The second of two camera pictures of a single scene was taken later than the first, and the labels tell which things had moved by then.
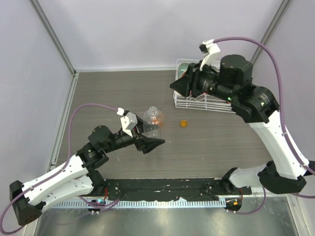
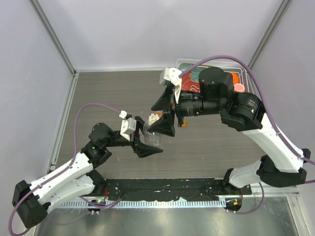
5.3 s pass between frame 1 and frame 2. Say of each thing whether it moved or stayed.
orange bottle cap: stayed
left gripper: moved
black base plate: stayed
